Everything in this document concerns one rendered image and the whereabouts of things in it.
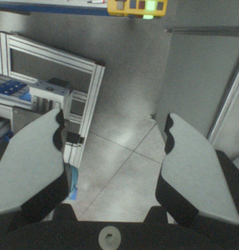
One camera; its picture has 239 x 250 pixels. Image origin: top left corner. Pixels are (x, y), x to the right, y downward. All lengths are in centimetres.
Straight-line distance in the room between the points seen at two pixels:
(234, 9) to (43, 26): 139
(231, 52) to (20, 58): 146
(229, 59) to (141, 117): 121
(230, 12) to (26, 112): 93
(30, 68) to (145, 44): 104
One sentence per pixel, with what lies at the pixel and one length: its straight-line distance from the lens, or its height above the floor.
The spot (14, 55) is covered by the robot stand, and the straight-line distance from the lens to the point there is 164.
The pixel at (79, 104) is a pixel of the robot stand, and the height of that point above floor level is 21.
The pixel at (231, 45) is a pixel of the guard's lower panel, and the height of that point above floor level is 89.
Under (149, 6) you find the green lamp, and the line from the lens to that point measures 52.
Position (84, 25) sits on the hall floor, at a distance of 162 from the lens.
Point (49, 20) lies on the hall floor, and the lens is 170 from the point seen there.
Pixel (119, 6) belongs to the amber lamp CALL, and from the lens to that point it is 51.
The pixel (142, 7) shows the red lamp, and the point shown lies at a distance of 52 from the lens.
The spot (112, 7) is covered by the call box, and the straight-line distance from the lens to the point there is 52.
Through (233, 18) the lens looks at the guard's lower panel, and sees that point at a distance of 88.
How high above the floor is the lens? 159
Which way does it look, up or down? 58 degrees down
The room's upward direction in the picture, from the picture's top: 180 degrees clockwise
